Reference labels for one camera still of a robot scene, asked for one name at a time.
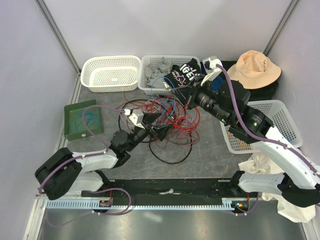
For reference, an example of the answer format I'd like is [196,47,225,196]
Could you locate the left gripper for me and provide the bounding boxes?
[126,111,174,152]

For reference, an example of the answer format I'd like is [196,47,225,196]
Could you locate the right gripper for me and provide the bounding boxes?
[171,73,232,124]

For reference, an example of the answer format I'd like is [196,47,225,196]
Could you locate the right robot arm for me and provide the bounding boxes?
[171,80,320,208]

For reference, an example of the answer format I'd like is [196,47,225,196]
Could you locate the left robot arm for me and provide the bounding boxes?
[34,109,173,200]

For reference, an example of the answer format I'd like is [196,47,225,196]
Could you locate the black printed t-shirt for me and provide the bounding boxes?
[163,58,202,88]

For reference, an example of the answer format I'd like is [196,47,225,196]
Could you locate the middle white clothes basket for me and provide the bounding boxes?
[137,55,201,96]

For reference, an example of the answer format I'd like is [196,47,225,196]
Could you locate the grey cloth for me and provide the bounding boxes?
[144,57,173,89]

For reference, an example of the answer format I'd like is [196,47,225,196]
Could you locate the white tape scrap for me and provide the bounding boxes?
[159,188,182,195]

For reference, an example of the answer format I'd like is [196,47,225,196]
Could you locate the peach bucket hat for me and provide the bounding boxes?
[227,50,282,90]

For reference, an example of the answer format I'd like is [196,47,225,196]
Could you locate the black garment under hat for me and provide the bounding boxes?
[249,80,279,102]

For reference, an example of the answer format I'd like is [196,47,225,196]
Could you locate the left white empty basket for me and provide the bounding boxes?
[80,55,141,93]

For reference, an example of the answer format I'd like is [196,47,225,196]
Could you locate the green plastic tray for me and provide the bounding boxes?
[64,99,104,142]

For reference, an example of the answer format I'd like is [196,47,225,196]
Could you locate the right white large basket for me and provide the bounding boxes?
[220,100,303,155]

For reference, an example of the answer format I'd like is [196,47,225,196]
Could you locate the white cloth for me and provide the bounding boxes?
[238,152,316,223]

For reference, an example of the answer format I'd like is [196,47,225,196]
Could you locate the red ethernet cable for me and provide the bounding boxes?
[159,94,201,131]

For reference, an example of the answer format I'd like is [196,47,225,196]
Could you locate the thin red wire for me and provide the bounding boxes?
[123,91,201,148]

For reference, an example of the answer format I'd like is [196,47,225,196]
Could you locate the thin white wire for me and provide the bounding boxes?
[119,101,163,128]

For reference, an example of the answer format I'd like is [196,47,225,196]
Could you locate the thin brown wire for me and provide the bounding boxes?
[149,124,201,150]

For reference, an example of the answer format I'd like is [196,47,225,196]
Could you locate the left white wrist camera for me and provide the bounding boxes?
[124,108,145,129]

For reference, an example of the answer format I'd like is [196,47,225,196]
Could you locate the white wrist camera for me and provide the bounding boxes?
[124,108,145,129]
[200,55,222,86]

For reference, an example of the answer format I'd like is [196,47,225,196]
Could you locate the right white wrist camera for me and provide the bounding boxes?
[200,55,222,86]

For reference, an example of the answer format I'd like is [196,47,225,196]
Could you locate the thick black cable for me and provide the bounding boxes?
[118,99,194,165]

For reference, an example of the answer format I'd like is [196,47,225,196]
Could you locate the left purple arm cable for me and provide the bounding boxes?
[38,104,132,228]

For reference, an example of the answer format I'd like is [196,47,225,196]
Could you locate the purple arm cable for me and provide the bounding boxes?
[216,64,320,176]
[38,104,132,228]

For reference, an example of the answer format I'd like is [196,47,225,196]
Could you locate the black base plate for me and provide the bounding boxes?
[82,177,251,207]

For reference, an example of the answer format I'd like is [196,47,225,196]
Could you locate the slotted cable duct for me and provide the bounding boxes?
[45,199,245,211]

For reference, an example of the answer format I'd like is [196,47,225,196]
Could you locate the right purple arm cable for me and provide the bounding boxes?
[216,64,320,176]

